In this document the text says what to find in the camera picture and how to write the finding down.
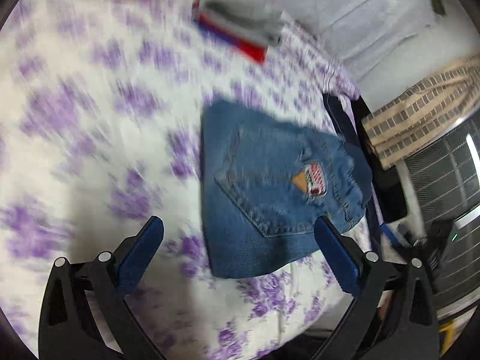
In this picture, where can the blue denim jeans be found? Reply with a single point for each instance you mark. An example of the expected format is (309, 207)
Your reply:
(265, 182)

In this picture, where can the black grid device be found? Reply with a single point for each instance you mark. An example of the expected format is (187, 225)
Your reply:
(441, 182)

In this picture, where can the dark navy striped garment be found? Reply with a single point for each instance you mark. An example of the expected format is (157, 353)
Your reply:
(387, 203)

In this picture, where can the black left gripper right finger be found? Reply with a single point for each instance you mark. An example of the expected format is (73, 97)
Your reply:
(392, 315)

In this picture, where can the beige checkered cloth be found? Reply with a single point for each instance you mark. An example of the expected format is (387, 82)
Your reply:
(424, 111)

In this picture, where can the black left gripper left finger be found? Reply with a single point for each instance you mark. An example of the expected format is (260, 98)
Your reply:
(67, 328)

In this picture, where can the folded red blue garment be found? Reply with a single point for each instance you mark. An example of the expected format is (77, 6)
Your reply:
(255, 52)

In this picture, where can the purple floral bed quilt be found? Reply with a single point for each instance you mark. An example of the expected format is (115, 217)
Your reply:
(101, 103)

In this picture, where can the folded grey garment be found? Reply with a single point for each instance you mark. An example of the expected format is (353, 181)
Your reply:
(249, 20)

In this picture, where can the white lace curtain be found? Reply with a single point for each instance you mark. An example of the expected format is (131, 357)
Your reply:
(360, 33)

